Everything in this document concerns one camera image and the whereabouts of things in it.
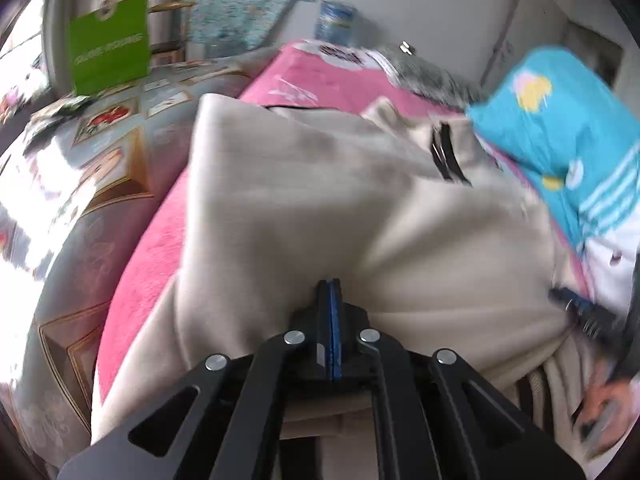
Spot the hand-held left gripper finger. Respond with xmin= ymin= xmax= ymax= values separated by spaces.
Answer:
xmin=332 ymin=280 xmax=586 ymax=480
xmin=57 ymin=280 xmax=333 ymax=480

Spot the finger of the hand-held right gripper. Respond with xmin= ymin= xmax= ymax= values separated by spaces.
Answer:
xmin=550 ymin=287 xmax=618 ymax=341

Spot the beige zip jacket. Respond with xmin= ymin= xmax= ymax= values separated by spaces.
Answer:
xmin=90 ymin=95 xmax=601 ymax=480

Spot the person's right hand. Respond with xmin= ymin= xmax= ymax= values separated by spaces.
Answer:
xmin=575 ymin=375 xmax=636 ymax=461

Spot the printed white pink blue duvet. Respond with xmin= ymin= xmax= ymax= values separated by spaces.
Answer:
xmin=465 ymin=45 xmax=640 ymax=316

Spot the pink floral fleece blanket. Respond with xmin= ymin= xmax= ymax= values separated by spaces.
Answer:
xmin=92 ymin=40 xmax=591 ymax=406

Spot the dark green patterned cushion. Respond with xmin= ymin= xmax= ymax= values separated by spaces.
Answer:
xmin=375 ymin=45 xmax=481 ymax=111

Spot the grey patterned bedspread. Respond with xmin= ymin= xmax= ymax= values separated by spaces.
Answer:
xmin=0 ymin=55 xmax=261 ymax=461

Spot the teal floral hanging cloth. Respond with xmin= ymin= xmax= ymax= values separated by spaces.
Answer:
xmin=155 ymin=0 xmax=323 ymax=53

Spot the wooden stool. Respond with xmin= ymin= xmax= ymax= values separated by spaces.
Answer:
xmin=147 ymin=0 xmax=198 ymax=66

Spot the green paper shopping bag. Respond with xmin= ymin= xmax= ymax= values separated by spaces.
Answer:
xmin=67 ymin=0 xmax=151 ymax=96

